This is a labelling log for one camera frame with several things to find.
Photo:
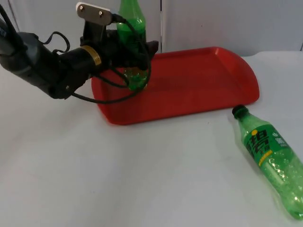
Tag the red tray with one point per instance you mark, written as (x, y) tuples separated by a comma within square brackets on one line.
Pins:
[(189, 85)]

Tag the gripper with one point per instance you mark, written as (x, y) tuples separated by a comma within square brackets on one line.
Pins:
[(107, 48)]

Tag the green plastic bottle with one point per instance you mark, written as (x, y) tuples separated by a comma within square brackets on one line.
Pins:
[(270, 156), (132, 26)]

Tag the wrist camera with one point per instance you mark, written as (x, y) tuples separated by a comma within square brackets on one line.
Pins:
[(94, 13)]

